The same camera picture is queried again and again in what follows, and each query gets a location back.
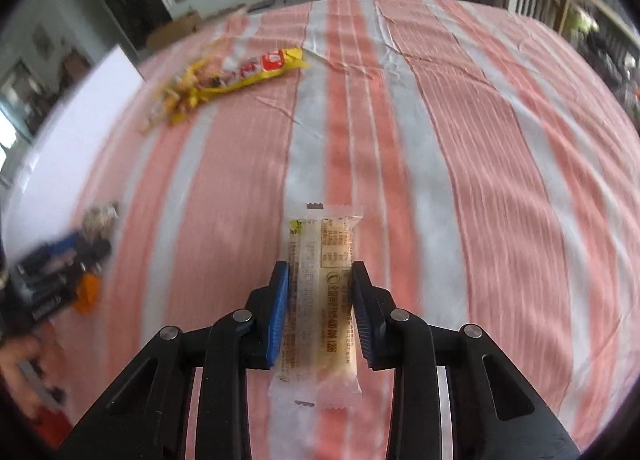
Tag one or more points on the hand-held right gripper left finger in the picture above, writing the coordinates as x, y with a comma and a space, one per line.
277, 312

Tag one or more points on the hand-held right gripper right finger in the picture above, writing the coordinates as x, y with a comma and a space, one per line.
362, 315

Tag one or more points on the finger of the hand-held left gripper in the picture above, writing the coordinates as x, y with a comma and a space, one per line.
70, 245

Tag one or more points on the clear nut snack packet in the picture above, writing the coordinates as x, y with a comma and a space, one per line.
100, 217

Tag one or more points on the clear-wrapped cake bar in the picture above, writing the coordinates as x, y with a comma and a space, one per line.
320, 250

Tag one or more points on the white cardboard box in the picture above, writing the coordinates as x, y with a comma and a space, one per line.
75, 130

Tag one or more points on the person's left hand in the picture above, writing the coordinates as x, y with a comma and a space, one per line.
22, 365

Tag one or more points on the yellow dotted snack packet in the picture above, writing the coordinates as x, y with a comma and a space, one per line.
177, 108

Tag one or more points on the wooden dining chairs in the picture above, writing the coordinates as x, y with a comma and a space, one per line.
75, 65

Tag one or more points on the brown cardboard box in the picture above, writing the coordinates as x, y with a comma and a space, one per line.
172, 30

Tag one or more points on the long yellow snack packet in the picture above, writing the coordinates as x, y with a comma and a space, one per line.
255, 68

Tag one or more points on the dark floor scale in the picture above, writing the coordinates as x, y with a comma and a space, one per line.
261, 4

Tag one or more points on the framed wall painting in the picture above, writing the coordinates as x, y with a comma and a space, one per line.
41, 40

